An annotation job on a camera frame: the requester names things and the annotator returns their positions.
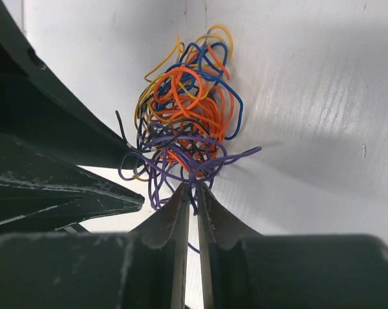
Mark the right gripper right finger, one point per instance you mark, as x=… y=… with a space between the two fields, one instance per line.
x=225 y=277

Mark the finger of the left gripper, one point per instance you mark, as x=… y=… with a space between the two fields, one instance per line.
x=38 y=109
x=39 y=193

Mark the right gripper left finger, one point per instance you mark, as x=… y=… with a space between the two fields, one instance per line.
x=157 y=275

